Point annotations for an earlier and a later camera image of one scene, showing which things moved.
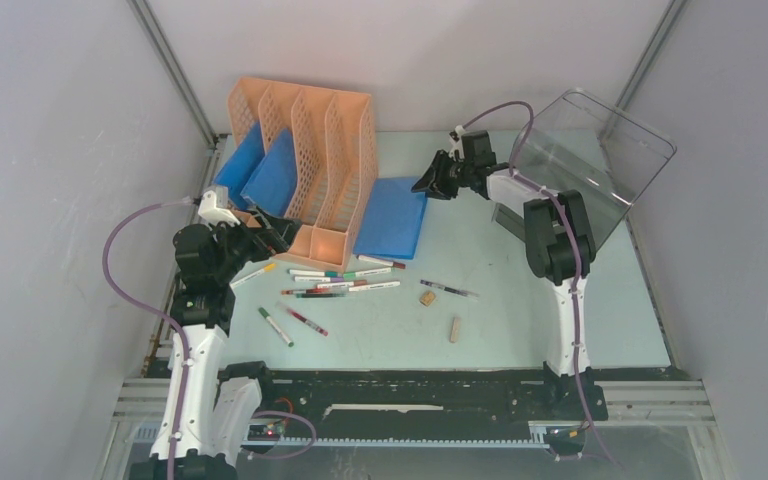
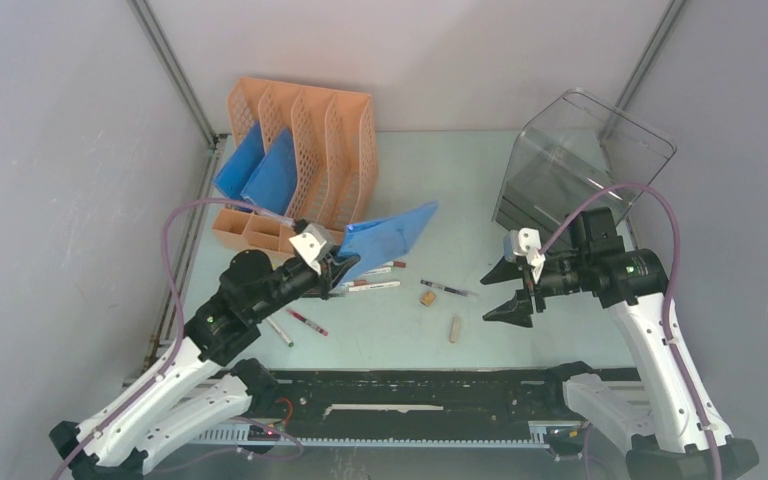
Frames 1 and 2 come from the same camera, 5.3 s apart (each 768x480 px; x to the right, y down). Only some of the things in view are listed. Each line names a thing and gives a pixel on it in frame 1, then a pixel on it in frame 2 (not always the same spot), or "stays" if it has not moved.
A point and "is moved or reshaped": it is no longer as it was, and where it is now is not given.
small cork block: [427, 298] stays
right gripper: [433, 181] → [517, 311]
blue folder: [273, 184] stays
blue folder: [393, 219] is moved or reshaped
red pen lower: [311, 325] stays
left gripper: [262, 242] → [332, 271]
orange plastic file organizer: [334, 140] stays
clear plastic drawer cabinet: [577, 141] stays
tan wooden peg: [455, 329] stays
